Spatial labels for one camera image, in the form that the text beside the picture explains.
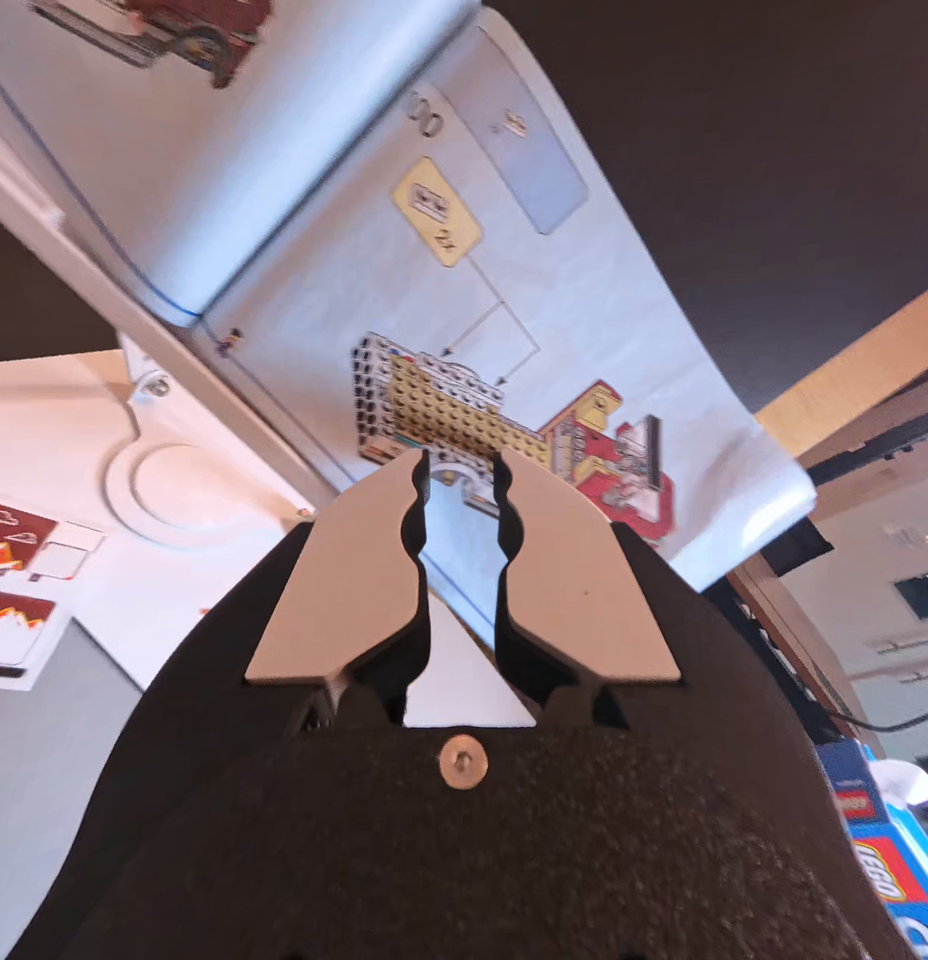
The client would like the sticker sheet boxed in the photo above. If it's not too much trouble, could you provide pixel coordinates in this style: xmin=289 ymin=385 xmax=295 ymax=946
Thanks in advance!
xmin=0 ymin=496 xmax=107 ymax=691

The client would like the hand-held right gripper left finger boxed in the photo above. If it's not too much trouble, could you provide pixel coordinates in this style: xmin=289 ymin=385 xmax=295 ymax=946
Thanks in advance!
xmin=243 ymin=447 xmax=433 ymax=685

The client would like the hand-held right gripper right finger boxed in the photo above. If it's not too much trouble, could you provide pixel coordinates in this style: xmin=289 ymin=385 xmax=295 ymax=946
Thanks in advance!
xmin=492 ymin=447 xmax=684 ymax=685

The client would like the building instruction booklet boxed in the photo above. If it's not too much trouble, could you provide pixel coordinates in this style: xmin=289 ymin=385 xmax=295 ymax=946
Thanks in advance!
xmin=0 ymin=0 xmax=819 ymax=646

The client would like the blue toy set box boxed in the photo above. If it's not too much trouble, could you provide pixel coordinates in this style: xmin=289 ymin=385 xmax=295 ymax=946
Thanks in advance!
xmin=815 ymin=738 xmax=928 ymax=960

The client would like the white booklet stand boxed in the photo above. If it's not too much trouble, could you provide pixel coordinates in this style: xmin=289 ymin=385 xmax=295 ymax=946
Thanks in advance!
xmin=0 ymin=112 xmax=540 ymax=730

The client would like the black desk divider panel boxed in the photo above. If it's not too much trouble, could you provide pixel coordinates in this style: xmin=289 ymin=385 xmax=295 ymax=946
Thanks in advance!
xmin=0 ymin=0 xmax=928 ymax=460

